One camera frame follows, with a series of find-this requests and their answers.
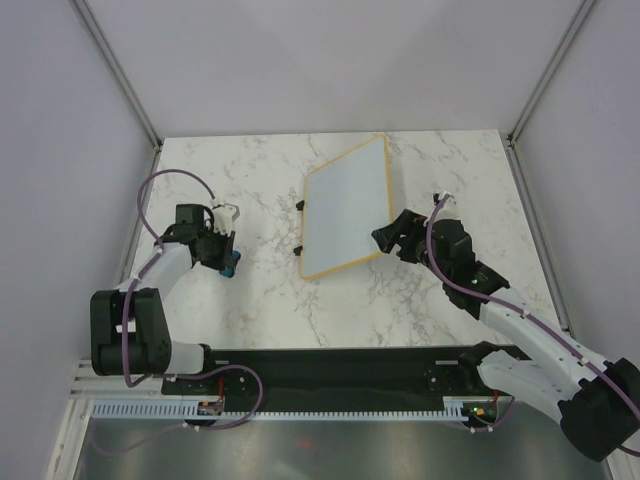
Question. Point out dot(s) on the white slotted cable duct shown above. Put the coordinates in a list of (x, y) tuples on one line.
[(451, 410)]

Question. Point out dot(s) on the aluminium frame rail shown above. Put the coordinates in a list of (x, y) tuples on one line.
[(90, 23), (580, 157)]

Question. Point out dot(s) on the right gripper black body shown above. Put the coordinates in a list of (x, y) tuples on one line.
[(414, 248)]

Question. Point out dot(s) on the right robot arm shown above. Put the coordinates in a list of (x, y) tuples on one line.
[(594, 400)]

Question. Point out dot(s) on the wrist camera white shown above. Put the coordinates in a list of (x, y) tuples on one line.
[(224, 217), (444, 199)]

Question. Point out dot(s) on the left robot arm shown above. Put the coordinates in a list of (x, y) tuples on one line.
[(128, 326)]

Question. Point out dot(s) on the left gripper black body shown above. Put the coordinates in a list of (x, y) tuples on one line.
[(220, 251)]

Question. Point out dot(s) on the blue whiteboard eraser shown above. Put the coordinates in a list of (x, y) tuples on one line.
[(230, 271)]

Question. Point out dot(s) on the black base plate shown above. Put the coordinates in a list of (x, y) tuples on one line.
[(341, 379)]

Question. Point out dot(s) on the aluminium front extrusion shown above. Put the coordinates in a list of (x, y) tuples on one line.
[(87, 384)]

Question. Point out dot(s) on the aluminium frame rail left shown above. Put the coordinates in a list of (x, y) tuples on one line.
[(90, 23)]

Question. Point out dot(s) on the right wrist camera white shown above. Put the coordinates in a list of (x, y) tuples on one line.
[(444, 199)]

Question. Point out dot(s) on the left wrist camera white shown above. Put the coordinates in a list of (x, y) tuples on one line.
[(224, 217)]

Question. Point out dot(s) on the aluminium frame rail right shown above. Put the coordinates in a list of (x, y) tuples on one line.
[(580, 157)]

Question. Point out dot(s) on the metal wire whiteboard stand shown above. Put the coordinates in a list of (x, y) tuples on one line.
[(300, 227)]

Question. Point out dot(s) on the yellow framed whiteboard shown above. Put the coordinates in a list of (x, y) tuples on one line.
[(344, 201)]

